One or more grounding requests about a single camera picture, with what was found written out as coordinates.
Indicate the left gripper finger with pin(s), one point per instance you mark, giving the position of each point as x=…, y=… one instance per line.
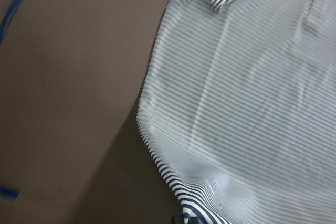
x=177, y=219

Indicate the navy white striped polo shirt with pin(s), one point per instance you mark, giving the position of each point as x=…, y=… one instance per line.
x=238, y=109

